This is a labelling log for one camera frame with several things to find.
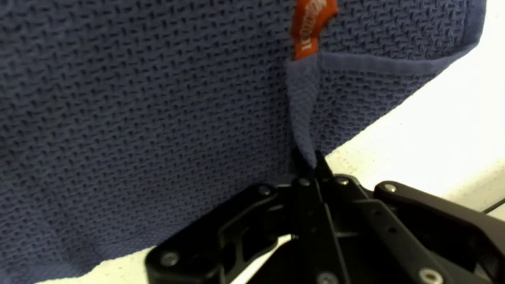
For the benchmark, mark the brown candy bar wrapper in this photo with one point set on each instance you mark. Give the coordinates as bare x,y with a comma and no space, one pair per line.
310,19

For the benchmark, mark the dark blue towel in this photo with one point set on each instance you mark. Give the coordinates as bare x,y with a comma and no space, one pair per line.
125,120

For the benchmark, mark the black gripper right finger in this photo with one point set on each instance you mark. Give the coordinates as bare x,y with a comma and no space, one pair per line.
403,235

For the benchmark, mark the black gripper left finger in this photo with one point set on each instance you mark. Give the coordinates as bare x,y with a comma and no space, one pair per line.
218,246

